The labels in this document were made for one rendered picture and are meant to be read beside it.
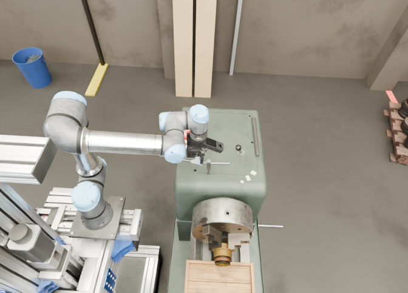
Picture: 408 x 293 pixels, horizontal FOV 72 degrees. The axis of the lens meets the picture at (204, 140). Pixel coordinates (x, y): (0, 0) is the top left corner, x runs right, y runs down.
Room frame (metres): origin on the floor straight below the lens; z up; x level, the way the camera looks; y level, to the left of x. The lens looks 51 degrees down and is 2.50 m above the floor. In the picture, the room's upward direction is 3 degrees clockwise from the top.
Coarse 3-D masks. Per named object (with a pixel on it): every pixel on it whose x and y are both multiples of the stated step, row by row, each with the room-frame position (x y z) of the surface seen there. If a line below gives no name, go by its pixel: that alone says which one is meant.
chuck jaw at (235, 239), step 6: (228, 234) 0.54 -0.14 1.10; (234, 234) 0.53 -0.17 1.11; (240, 234) 0.53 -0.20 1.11; (246, 234) 0.53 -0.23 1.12; (228, 240) 0.50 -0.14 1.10; (234, 240) 0.50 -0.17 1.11; (240, 240) 0.50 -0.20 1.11; (246, 240) 0.50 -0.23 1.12; (228, 246) 0.48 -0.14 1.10; (234, 246) 0.48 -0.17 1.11; (240, 246) 0.48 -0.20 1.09
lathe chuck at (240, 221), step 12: (216, 204) 0.63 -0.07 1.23; (192, 216) 0.62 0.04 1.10; (204, 216) 0.58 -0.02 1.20; (216, 216) 0.57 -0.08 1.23; (240, 216) 0.58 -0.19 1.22; (192, 228) 0.55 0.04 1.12; (216, 228) 0.54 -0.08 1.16; (228, 228) 0.54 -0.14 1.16; (240, 228) 0.54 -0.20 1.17; (252, 228) 0.56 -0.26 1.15; (204, 240) 0.54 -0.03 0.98
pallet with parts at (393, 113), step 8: (392, 104) 2.61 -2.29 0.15; (400, 104) 2.62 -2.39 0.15; (384, 112) 2.60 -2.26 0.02; (392, 112) 2.47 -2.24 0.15; (400, 112) 2.44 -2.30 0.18; (392, 120) 2.42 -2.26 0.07; (400, 120) 2.36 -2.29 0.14; (392, 128) 2.23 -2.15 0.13; (400, 128) 2.22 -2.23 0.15; (392, 136) 2.20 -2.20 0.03; (400, 136) 2.09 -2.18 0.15; (400, 144) 2.00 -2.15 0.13; (400, 152) 1.87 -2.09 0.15; (392, 160) 1.86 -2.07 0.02; (400, 160) 1.83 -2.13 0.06
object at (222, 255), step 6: (222, 246) 0.47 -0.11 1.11; (216, 252) 0.44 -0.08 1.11; (222, 252) 0.44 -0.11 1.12; (228, 252) 0.44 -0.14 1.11; (216, 258) 0.42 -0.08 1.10; (222, 258) 0.41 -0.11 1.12; (228, 258) 0.42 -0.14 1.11; (216, 264) 0.40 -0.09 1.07; (222, 264) 0.40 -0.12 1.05; (228, 264) 0.40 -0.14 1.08
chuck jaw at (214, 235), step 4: (204, 220) 0.56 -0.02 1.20; (204, 224) 0.54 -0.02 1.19; (208, 224) 0.54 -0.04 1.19; (204, 228) 0.53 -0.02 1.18; (208, 228) 0.53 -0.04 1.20; (212, 228) 0.54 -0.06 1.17; (204, 232) 0.51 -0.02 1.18; (208, 232) 0.50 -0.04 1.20; (212, 232) 0.51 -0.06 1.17; (216, 232) 0.52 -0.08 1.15; (220, 232) 0.54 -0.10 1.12; (208, 236) 0.50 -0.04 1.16; (212, 236) 0.50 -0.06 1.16; (216, 236) 0.51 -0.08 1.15; (220, 236) 0.52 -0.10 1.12; (208, 240) 0.49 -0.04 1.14; (212, 240) 0.48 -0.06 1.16; (216, 240) 0.49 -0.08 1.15; (220, 240) 0.50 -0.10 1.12; (212, 244) 0.48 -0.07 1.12; (216, 244) 0.47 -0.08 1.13; (220, 244) 0.48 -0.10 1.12
